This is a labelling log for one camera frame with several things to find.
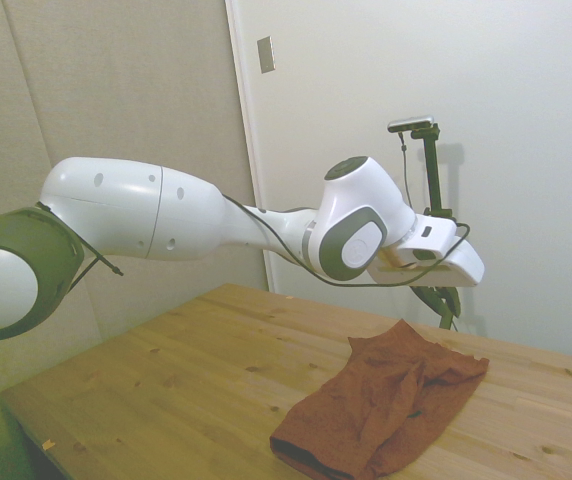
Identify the dark camera stand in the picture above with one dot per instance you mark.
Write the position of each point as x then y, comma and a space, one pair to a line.
433, 170

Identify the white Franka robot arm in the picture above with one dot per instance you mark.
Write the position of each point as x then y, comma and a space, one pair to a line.
116, 210

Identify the grey wall switch plate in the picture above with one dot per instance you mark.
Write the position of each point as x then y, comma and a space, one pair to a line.
266, 55

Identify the rust red shorts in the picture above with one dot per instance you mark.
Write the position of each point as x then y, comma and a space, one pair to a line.
366, 400

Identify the silver camera on stand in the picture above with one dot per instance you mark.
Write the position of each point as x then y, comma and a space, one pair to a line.
411, 123

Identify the small orange tape piece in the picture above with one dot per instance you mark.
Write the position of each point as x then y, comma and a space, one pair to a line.
48, 444

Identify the white door frame trim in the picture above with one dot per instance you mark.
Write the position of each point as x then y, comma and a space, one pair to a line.
247, 125

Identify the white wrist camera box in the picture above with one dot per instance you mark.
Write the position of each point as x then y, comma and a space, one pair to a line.
436, 235

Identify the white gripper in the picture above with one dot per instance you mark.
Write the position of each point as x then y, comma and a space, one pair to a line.
461, 272

